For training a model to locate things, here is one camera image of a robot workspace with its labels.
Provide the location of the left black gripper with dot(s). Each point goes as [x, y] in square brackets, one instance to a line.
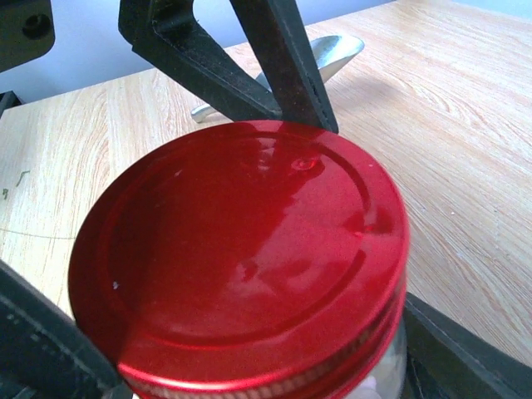
[27, 31]

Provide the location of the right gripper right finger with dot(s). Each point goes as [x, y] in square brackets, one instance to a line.
[445, 360]

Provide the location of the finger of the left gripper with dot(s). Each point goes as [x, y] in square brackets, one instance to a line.
[167, 35]
[277, 35]

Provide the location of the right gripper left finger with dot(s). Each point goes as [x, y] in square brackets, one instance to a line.
[44, 354]

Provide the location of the metal scoop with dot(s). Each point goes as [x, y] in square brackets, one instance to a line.
[331, 54]

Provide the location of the red jar lid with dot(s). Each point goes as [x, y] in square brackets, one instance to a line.
[258, 259]

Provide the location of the clear plastic jar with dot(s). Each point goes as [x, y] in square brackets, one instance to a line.
[386, 379]

